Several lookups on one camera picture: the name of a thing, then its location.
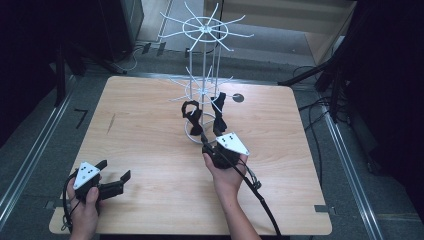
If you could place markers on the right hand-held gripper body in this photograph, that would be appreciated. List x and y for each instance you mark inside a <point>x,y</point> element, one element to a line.
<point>230,146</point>

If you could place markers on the dark blue bow tie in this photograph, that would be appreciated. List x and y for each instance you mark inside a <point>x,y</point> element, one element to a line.
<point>194,120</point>
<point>219,113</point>

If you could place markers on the metal floor rail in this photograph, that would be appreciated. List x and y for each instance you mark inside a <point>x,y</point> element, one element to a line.
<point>353,173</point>
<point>33,156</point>

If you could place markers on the person's left hand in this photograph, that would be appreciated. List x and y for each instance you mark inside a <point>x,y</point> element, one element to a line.
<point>85,213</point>

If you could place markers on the beige wooden furniture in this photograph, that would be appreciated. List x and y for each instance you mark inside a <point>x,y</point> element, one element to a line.
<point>320,36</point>

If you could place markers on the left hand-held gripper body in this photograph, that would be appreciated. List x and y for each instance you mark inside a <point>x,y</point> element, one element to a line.
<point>88,181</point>

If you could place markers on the dark cabinet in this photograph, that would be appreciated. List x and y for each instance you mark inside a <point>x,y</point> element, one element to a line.
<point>110,26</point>

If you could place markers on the person's right hand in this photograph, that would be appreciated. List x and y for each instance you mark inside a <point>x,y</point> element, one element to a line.
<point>226,180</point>

